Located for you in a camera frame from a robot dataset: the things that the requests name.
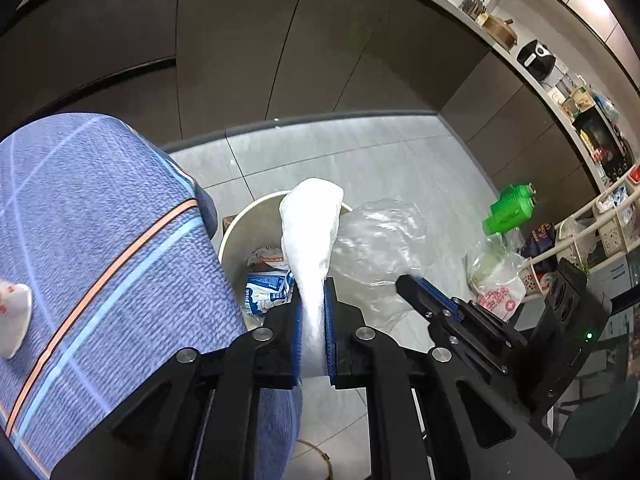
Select dark blue printed bag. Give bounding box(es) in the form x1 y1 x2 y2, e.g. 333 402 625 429
521 222 557 258

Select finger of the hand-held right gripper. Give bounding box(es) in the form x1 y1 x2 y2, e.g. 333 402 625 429
396 273 529 377

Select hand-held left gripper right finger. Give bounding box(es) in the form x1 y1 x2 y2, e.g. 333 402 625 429
324 277 576 480

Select brown wooden pot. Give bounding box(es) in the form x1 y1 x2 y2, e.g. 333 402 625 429
482 15 518 51

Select grey kitchen counter cabinets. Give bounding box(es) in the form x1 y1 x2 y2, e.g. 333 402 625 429
0 0 640 211

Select yellow floor cord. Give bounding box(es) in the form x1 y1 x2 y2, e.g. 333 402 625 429
297 440 333 480

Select black countertop oven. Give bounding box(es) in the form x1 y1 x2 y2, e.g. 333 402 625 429
572 107 633 181

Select white red printed plastic bag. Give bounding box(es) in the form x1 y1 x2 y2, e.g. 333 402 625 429
466 240 527 323

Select black air fryer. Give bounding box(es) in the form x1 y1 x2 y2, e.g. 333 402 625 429
516 39 557 81

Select white round trash bin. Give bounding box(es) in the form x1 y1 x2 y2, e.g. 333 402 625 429
217 190 353 323

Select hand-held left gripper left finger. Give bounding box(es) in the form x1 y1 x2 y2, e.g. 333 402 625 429
50 285 303 480

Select green plastic bottle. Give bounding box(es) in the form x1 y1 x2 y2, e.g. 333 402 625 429
482 183 536 235

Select blue white plastic packet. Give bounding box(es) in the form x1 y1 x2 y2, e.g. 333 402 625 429
244 270 297 317

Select clear plastic bag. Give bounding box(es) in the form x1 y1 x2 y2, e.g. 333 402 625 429
327 199 463 333

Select white storage rack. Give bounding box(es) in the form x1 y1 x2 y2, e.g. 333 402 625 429
522 157 640 301

